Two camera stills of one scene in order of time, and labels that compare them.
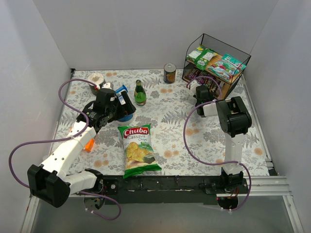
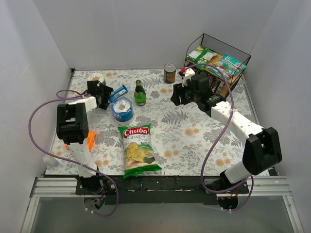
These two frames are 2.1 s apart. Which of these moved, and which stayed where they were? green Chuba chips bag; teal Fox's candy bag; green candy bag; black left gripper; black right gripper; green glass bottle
Moved: black left gripper; black right gripper
Stayed: green Chuba chips bag; teal Fox's candy bag; green candy bag; green glass bottle
